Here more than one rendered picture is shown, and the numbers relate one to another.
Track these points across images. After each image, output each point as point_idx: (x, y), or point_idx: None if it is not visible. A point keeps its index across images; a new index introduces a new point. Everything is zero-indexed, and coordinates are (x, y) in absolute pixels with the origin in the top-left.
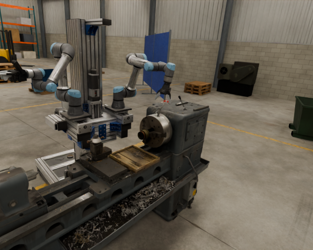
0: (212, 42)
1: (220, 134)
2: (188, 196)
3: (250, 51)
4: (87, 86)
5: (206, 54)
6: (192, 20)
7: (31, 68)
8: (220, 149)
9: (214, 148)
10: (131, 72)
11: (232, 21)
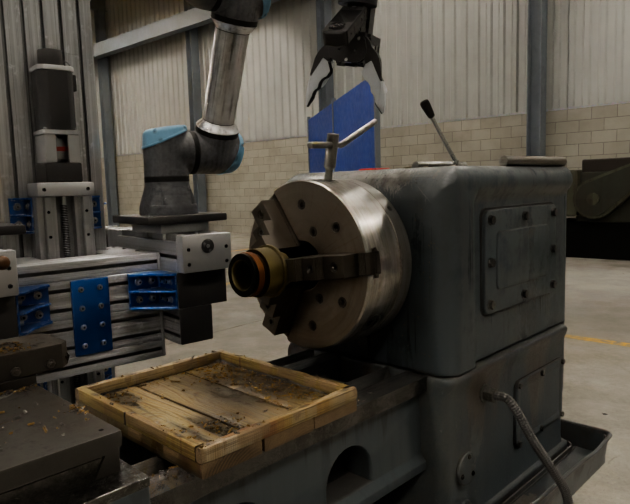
0: (504, 122)
1: (594, 365)
2: None
3: (625, 130)
4: (27, 125)
5: (491, 155)
6: (438, 71)
7: None
8: (610, 415)
9: (587, 411)
10: (213, 54)
11: (554, 57)
